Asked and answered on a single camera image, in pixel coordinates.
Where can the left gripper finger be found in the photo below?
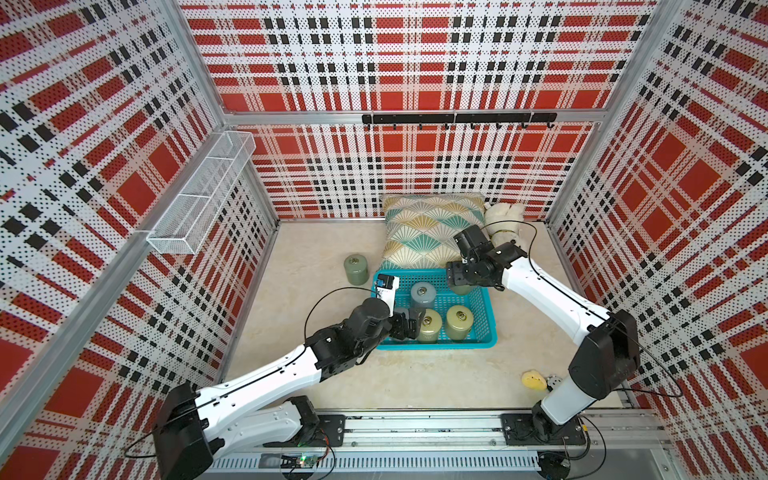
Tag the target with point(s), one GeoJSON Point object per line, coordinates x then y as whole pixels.
{"type": "Point", "coordinates": [407, 332]}
{"type": "Point", "coordinates": [413, 315]}

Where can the white plush bear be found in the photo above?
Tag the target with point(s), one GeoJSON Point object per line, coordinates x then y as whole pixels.
{"type": "Point", "coordinates": [503, 222]}

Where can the fan pattern pillow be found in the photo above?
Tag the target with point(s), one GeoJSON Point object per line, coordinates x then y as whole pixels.
{"type": "Point", "coordinates": [420, 229]}

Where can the light blue tea canister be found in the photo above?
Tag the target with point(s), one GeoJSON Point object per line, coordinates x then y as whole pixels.
{"type": "Point", "coordinates": [423, 295]}

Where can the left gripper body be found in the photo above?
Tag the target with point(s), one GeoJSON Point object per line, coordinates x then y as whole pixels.
{"type": "Point", "coordinates": [370, 344]}

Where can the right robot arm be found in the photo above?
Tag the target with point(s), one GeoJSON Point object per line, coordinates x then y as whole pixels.
{"type": "Point", "coordinates": [608, 350]}

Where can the green circuit board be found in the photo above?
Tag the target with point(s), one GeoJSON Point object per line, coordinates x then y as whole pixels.
{"type": "Point", "coordinates": [303, 461]}

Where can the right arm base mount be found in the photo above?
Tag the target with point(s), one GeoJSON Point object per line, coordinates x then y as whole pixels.
{"type": "Point", "coordinates": [528, 429]}

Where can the teal plastic basket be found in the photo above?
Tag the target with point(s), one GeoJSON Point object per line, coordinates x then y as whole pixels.
{"type": "Point", "coordinates": [483, 330]}

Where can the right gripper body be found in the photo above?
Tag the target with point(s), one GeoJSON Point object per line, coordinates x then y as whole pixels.
{"type": "Point", "coordinates": [466, 272]}

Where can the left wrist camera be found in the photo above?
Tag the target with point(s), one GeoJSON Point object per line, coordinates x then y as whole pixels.
{"type": "Point", "coordinates": [386, 287]}

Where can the light green tea canister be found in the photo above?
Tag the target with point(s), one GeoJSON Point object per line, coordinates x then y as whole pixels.
{"type": "Point", "coordinates": [458, 323]}

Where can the dark green tea canister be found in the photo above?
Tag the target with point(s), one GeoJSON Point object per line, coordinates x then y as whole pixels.
{"type": "Point", "coordinates": [356, 269]}

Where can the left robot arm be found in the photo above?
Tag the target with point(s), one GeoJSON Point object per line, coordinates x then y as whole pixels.
{"type": "Point", "coordinates": [195, 427]}

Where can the black hook rail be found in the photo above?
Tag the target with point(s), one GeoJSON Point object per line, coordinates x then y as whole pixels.
{"type": "Point", "coordinates": [422, 119]}

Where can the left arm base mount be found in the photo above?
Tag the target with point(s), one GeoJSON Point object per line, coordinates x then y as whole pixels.
{"type": "Point", "coordinates": [327, 428]}

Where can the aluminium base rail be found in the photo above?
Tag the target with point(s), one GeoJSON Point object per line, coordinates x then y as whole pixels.
{"type": "Point", "coordinates": [432, 430]}

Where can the yellow plush toy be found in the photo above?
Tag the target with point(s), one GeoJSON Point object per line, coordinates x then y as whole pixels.
{"type": "Point", "coordinates": [534, 380]}

